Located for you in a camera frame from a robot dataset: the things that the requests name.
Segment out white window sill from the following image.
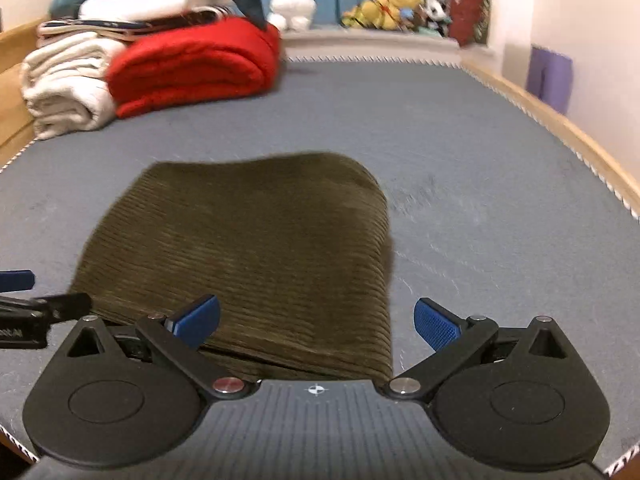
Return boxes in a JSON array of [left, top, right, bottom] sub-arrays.
[[282, 27, 493, 61]]

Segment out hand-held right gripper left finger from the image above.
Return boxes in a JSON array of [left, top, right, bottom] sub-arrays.
[[64, 295, 260, 402]]

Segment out cream fleece blanket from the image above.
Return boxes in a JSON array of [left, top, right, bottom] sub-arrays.
[[21, 31, 126, 141]]

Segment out red cushion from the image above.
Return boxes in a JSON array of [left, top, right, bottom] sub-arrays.
[[447, 0, 490, 47]]

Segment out yellow bear plush toy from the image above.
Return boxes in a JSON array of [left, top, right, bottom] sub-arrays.
[[385, 0, 425, 17]]

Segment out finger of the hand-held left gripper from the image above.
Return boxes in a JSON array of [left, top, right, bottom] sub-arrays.
[[0, 270, 36, 292], [0, 292, 93, 350]]

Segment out white plush toy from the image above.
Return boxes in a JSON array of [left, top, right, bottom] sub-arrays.
[[268, 0, 317, 31]]

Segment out purple rolled yoga mat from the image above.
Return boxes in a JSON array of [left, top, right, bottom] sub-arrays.
[[525, 45, 573, 115]]

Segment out red folded quilt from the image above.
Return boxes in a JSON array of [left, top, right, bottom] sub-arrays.
[[106, 16, 282, 120]]

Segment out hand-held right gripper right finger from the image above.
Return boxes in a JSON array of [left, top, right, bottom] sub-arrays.
[[382, 298, 570, 402]]

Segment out olive corduroy pants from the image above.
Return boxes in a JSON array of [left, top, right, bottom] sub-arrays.
[[70, 151, 396, 383]]

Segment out panda plush toy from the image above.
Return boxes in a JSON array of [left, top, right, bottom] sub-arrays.
[[422, 0, 451, 36]]

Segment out wooden bed frame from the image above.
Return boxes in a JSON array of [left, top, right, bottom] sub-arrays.
[[0, 17, 640, 221]]

